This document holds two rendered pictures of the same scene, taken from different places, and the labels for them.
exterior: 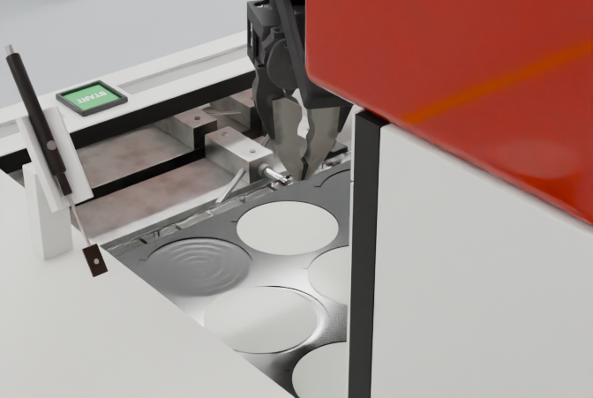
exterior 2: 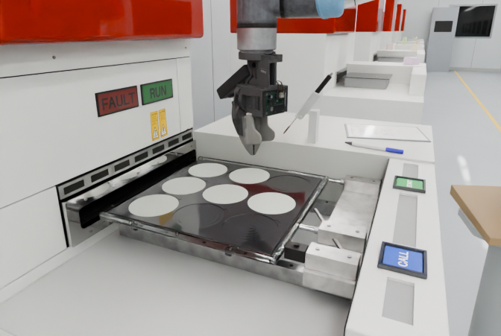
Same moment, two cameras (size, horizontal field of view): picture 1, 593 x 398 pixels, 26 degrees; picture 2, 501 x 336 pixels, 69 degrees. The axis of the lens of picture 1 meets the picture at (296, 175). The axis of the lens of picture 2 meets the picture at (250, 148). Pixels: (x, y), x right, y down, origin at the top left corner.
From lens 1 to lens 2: 173 cm
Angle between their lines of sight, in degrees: 126
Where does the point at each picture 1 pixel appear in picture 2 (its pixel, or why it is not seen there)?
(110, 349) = not seen: hidden behind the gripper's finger
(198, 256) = (292, 186)
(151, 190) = (360, 218)
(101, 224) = (353, 200)
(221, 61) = (405, 230)
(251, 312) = (253, 175)
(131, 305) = not seen: hidden behind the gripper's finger
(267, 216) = (284, 204)
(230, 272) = (274, 185)
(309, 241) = (256, 200)
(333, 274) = (236, 191)
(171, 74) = (411, 212)
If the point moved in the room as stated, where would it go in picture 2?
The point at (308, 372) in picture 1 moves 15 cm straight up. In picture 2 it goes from (222, 168) to (221, 111)
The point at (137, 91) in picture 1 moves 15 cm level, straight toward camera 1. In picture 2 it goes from (405, 198) to (341, 172)
